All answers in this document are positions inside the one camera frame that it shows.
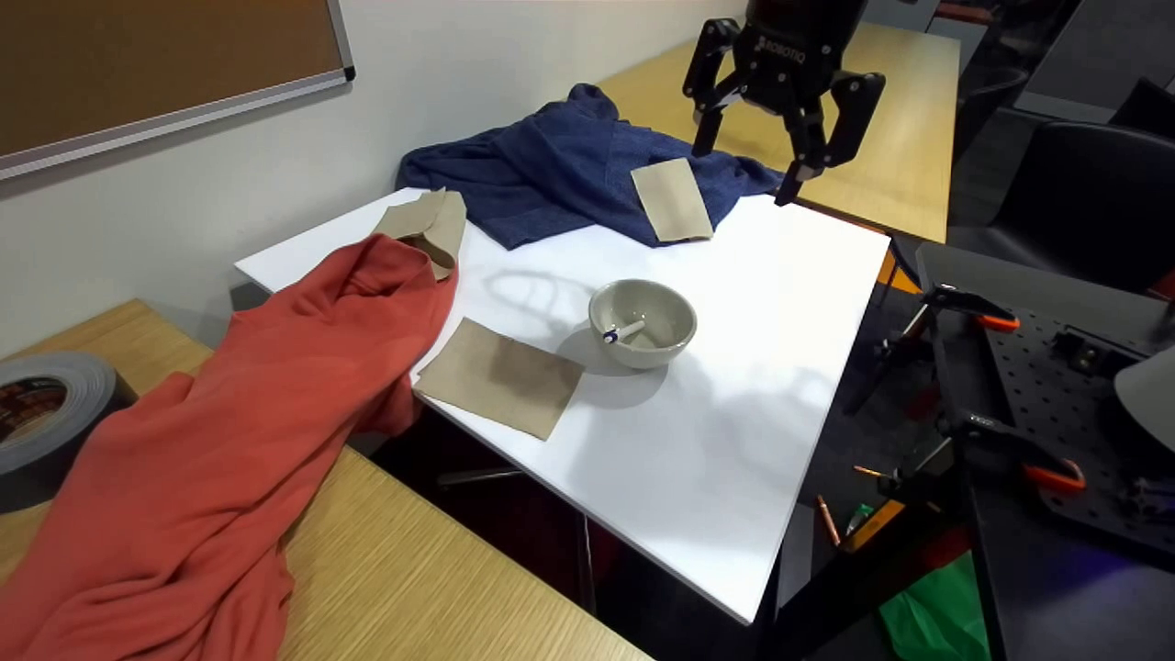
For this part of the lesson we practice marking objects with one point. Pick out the cork pin board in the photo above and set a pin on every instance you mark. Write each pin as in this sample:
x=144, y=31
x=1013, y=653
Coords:
x=149, y=58

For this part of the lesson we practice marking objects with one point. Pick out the small orange stick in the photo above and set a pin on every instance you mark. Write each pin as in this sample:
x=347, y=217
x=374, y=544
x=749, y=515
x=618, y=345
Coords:
x=831, y=520

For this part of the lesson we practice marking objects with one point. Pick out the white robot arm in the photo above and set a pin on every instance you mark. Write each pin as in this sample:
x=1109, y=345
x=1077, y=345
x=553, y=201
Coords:
x=1150, y=398

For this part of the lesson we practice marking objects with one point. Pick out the black perforated mounting board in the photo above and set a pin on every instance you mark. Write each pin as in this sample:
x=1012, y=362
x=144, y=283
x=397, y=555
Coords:
x=1067, y=429

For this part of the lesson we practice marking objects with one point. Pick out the grey duct tape roll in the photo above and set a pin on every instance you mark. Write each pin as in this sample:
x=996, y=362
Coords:
x=61, y=429

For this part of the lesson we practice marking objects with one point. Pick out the green plastic bag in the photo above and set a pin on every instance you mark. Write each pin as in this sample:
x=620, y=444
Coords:
x=937, y=618

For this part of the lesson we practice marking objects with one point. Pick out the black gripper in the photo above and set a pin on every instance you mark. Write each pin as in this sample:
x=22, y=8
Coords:
x=801, y=51

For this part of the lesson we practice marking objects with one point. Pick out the black office chair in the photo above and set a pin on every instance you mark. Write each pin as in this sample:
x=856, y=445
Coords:
x=1088, y=195

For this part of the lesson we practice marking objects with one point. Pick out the large flat brown napkin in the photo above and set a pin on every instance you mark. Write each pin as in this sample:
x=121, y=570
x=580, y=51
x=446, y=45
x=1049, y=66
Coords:
x=499, y=378

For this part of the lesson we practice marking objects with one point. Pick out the blue cloth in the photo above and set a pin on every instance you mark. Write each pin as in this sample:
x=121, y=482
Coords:
x=553, y=172

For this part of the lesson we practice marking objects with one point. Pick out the red cloth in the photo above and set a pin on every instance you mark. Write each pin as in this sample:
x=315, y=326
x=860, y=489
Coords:
x=244, y=444

